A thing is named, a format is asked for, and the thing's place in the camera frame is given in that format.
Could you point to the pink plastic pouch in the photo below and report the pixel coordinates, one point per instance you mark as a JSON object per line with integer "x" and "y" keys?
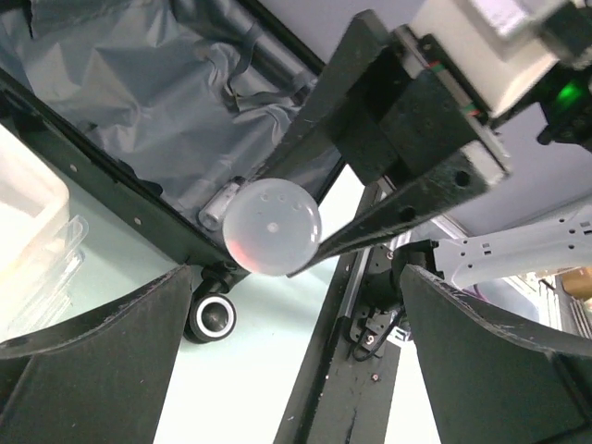
{"x": 270, "y": 227}

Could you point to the space astronaut hardshell suitcase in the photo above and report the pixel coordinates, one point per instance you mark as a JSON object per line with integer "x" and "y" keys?
{"x": 174, "y": 104}

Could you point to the white drawer organizer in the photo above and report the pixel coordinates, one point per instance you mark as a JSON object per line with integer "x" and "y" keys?
{"x": 40, "y": 241}

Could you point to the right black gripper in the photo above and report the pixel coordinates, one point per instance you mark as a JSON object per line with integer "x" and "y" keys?
{"x": 397, "y": 107}

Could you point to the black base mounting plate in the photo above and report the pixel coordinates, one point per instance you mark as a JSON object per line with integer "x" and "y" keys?
{"x": 340, "y": 395}

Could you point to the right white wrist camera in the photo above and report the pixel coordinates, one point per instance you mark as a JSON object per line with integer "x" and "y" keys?
{"x": 496, "y": 45}

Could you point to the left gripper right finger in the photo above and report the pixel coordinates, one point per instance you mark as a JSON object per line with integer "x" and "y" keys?
{"x": 493, "y": 376}

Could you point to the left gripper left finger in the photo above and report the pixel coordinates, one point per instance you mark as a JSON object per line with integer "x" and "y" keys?
{"x": 101, "y": 376}

